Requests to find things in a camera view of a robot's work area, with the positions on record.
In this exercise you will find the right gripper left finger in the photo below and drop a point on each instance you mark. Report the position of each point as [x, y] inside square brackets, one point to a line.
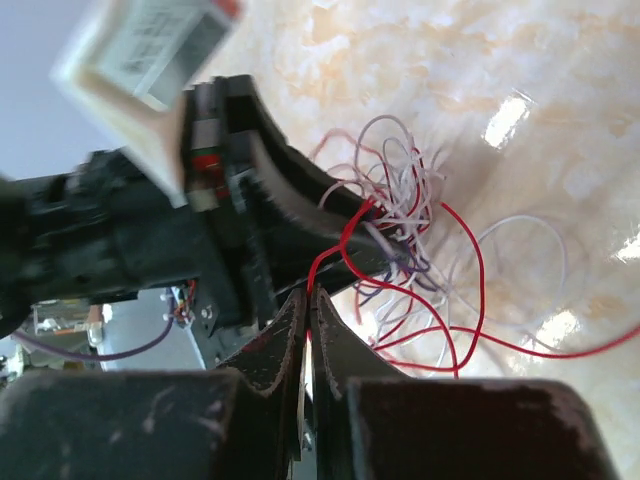
[238, 421]

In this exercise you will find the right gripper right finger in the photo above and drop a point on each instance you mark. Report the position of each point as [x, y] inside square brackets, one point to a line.
[374, 422]

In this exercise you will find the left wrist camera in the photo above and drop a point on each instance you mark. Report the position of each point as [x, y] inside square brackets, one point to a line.
[127, 66]

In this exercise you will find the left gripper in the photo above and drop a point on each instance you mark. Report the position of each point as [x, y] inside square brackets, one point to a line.
[258, 214]

